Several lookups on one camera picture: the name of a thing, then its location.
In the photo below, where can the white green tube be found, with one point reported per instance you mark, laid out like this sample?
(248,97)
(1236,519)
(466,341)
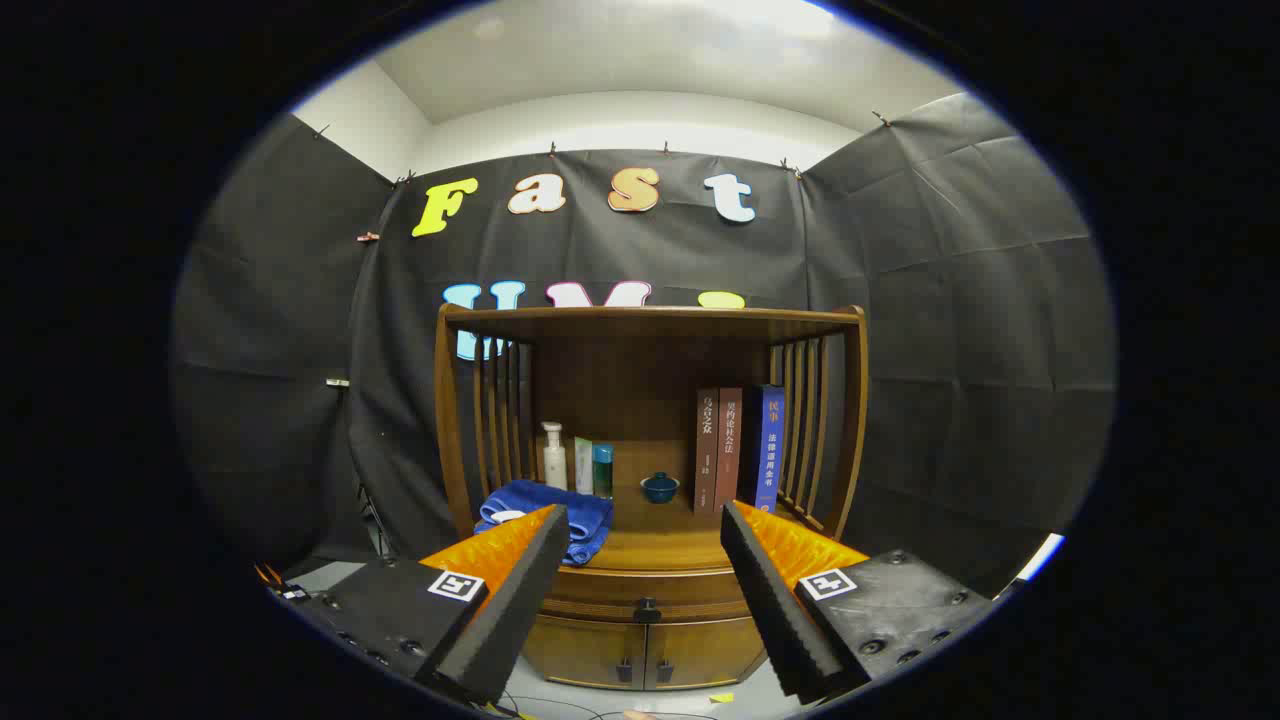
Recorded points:
(583,468)

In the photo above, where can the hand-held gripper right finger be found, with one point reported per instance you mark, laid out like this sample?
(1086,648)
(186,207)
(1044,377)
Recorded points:
(775,600)

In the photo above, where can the wooden cabinet door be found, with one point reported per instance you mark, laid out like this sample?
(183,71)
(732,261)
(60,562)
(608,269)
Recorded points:
(580,650)
(700,650)

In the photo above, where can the blue book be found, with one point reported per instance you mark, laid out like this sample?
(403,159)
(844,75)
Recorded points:
(770,450)

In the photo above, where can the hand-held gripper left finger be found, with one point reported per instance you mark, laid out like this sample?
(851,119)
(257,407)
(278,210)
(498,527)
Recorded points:
(520,600)

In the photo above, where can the blue folded towel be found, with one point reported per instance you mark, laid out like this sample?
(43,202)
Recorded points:
(590,515)

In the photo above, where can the wooden countertop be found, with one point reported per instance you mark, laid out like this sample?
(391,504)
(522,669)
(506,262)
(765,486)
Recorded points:
(650,545)

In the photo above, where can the white pump bottle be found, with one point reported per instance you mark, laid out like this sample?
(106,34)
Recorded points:
(555,465)

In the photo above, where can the brown wooden cabinet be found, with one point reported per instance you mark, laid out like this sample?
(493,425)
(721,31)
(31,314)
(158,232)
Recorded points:
(640,360)

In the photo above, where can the blue lidded teacup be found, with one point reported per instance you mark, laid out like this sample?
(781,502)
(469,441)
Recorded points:
(660,489)

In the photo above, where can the teal capped bottle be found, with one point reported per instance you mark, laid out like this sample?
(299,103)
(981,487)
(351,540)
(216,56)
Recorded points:
(603,472)

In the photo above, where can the light brown book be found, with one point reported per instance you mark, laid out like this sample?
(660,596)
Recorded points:
(729,445)

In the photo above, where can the dark brown book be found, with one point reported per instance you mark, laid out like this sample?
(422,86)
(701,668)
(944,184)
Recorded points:
(706,450)

